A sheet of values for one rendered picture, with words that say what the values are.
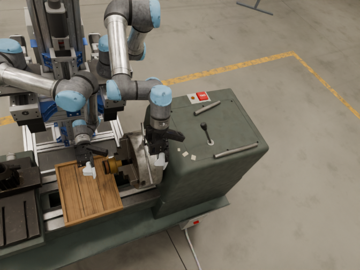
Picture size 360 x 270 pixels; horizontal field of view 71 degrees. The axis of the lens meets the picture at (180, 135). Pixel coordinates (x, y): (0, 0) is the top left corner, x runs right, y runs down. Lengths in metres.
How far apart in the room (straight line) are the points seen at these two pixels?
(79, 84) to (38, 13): 0.50
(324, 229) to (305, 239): 0.30
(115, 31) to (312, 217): 2.72
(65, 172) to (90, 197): 0.22
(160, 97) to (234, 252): 1.96
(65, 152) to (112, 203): 1.07
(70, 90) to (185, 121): 0.59
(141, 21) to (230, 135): 0.74
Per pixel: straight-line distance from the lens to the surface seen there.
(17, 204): 1.49
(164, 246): 2.40
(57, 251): 1.83
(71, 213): 1.51
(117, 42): 1.07
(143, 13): 1.19
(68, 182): 1.58
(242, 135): 1.47
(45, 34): 1.68
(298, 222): 3.04
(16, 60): 1.54
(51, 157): 2.46
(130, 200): 1.54
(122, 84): 0.96
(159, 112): 0.90
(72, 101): 1.22
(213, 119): 1.47
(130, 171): 1.34
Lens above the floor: 2.31
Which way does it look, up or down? 53 degrees down
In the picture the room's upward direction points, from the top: 23 degrees clockwise
